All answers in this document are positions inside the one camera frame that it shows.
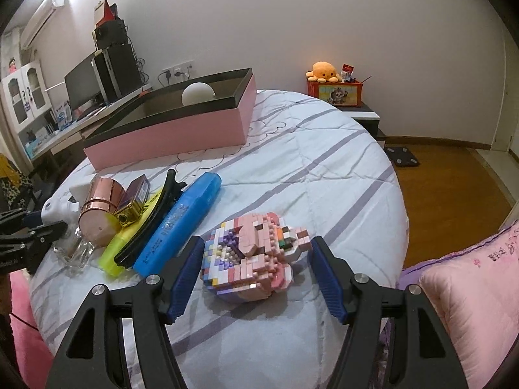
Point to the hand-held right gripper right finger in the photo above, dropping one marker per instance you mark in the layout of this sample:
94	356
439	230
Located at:
330	283

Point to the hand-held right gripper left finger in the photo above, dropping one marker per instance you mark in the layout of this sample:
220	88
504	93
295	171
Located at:
180	283

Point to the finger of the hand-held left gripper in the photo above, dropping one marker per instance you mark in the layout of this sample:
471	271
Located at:
46	233
16	215

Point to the white plug adapter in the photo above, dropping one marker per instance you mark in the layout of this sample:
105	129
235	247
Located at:
54	210

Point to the clear glass bottle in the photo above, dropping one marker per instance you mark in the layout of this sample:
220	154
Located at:
79	257

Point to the black hair clip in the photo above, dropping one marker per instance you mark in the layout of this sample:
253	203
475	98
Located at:
142	235

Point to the blue plastic case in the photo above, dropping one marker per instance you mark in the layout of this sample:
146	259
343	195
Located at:
178	219

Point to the yellow highlighter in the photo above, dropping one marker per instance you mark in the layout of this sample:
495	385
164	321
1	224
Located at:
111	257

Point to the pink building block figure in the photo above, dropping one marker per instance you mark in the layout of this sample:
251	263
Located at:
255	251

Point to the pink storage box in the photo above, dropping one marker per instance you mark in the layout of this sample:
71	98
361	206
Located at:
170	137

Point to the black office chair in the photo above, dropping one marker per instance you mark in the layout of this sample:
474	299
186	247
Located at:
12	178

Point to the pink rug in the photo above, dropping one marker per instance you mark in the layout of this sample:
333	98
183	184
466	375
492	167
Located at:
28	332

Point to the white desk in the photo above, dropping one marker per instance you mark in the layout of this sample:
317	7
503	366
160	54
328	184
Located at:
69	131

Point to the blue white printed box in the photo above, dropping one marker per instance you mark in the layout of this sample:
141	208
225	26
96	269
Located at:
63	114

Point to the white glass-door cabinet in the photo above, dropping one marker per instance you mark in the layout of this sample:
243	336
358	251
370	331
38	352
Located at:
34	75

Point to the black floor scale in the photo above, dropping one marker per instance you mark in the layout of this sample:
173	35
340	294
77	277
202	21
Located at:
401	156

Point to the black monitor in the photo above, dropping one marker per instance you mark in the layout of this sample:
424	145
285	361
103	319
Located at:
83	85

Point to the small pink doll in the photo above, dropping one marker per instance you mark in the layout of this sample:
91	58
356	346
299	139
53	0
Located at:
12	65

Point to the pink pillow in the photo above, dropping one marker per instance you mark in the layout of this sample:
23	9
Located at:
478	312

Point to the beige curtain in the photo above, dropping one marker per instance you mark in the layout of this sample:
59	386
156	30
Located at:
10	44

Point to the black computer tower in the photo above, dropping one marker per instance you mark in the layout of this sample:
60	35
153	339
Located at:
119	69

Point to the red printed box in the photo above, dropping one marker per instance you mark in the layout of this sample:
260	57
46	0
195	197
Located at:
336	94

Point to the white round figurine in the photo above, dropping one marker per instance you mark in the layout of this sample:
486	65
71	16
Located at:
197	94

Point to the white air conditioner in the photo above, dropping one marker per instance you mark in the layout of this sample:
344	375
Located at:
40	18

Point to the black speaker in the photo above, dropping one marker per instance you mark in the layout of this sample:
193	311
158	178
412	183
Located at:
111	34

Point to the orange octopus plush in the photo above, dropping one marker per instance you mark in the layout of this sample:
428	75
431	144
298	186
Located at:
322	71

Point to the small red tag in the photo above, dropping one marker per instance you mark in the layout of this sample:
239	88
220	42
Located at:
347	68

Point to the red white paper bag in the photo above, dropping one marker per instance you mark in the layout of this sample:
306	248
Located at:
105	12

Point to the white wall socket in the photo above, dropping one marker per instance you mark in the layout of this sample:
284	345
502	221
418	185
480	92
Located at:
178	71

